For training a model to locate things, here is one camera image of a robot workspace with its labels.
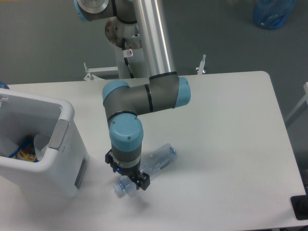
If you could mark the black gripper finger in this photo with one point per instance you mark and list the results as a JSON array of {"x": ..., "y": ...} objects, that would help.
[{"x": 141, "y": 180}]

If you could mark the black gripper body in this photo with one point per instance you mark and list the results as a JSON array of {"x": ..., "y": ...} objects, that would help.
[{"x": 130, "y": 169}]

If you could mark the clear plastic water bottle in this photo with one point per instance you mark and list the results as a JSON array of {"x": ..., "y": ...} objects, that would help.
[{"x": 152, "y": 164}]

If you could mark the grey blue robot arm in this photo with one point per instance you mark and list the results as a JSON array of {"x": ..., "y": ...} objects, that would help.
[{"x": 123, "y": 104}]

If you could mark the white trash can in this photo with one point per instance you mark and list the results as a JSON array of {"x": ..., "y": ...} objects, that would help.
[{"x": 62, "y": 167}]

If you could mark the blue yellow snack wrapper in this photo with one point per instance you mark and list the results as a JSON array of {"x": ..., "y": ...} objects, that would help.
[{"x": 26, "y": 151}]

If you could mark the black clamp on table edge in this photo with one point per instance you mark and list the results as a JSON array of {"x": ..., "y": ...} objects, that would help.
[{"x": 300, "y": 206}]

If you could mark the blue object at left edge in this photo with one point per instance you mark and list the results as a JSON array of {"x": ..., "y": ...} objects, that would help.
[{"x": 4, "y": 86}]

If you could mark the blue plastic bag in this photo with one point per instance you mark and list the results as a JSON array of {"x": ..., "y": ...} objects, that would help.
[{"x": 272, "y": 14}]

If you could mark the white frame at right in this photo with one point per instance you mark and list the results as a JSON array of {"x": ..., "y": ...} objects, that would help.
[{"x": 298, "y": 109}]

